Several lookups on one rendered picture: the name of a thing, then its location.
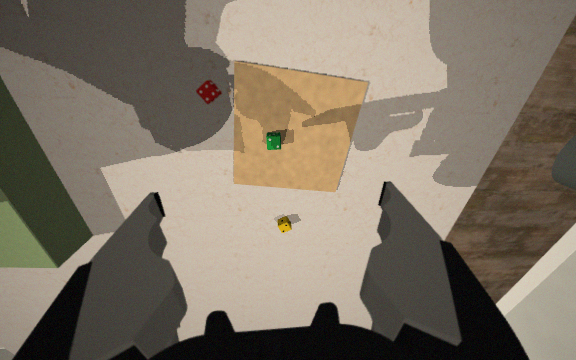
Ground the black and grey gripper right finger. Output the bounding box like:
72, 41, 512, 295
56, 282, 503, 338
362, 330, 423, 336
360, 181, 530, 360

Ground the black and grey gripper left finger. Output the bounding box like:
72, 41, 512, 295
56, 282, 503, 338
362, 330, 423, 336
12, 192, 187, 360

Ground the tan flat mat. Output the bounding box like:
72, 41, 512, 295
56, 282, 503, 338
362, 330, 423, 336
234, 61, 368, 192

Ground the red die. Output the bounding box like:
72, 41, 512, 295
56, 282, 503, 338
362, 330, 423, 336
196, 80, 222, 104

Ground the yellow die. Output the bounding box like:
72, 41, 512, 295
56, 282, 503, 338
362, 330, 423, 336
278, 216, 292, 233

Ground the green die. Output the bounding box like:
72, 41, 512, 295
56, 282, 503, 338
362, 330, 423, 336
266, 132, 281, 150

